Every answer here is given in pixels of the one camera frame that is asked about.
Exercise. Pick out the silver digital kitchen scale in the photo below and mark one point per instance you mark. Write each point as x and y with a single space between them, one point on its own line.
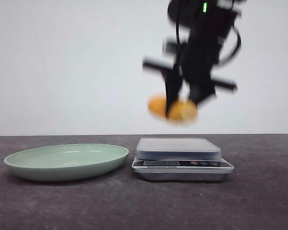
180 159

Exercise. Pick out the light green plate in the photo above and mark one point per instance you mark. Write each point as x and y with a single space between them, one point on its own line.
66 162

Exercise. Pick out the yellow corn cob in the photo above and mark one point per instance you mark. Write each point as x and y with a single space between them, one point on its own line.
180 112

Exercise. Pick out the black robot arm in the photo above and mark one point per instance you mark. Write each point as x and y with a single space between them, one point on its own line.
201 15

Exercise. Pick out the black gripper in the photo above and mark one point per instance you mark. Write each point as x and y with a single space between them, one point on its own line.
194 60

